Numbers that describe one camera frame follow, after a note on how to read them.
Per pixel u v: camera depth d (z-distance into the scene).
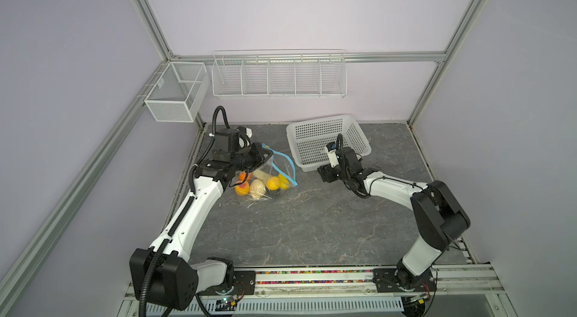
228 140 0.58
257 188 0.90
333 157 0.77
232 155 0.59
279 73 0.99
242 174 0.67
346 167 0.72
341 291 0.74
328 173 0.83
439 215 0.47
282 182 0.87
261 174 0.91
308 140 1.12
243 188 0.91
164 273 0.38
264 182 0.89
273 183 0.85
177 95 1.01
